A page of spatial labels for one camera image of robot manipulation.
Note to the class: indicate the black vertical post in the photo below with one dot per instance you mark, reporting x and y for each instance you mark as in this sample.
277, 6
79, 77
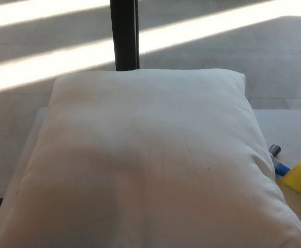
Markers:
124, 36

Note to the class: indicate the white pillow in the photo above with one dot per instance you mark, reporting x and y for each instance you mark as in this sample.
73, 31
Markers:
145, 144

